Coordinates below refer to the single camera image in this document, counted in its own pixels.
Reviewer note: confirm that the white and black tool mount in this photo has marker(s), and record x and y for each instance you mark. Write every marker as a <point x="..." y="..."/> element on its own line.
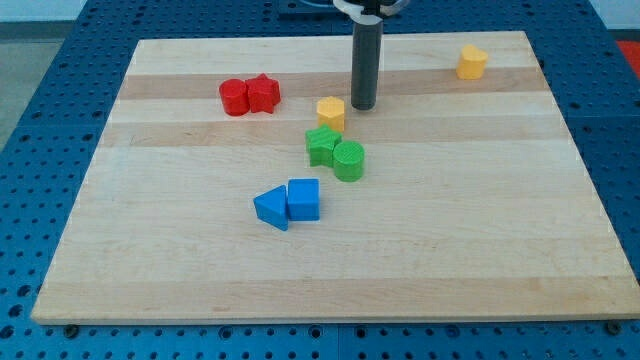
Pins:
<point x="370" y="12"/>

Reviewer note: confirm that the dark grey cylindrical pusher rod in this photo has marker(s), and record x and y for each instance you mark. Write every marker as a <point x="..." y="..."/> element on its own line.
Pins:
<point x="366" y="51"/>

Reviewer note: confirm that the yellow heart block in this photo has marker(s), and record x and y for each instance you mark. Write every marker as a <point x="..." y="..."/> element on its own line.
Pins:
<point x="472" y="63"/>

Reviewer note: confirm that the light wooden board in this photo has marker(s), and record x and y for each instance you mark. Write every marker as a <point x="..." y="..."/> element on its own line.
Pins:
<point x="474" y="205"/>

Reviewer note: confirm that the yellow hexagon block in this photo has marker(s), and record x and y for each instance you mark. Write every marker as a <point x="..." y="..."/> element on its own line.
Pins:
<point x="331" y="112"/>

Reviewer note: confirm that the green star block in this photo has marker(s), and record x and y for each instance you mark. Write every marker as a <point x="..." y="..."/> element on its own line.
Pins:
<point x="320" y="145"/>

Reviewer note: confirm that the red star block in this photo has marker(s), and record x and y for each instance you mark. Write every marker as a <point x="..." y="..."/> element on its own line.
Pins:
<point x="263" y="94"/>

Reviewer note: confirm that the green cylinder block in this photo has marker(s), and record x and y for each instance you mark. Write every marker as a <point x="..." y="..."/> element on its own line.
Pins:
<point x="348" y="161"/>

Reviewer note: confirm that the red cylinder block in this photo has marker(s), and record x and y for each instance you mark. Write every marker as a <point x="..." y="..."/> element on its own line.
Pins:
<point x="234" y="97"/>

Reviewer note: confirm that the blue cube block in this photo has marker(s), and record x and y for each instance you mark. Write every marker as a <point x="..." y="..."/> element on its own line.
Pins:
<point x="303" y="199"/>

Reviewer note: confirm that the blue triangle block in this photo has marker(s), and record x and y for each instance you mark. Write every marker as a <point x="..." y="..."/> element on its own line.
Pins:
<point x="271" y="207"/>

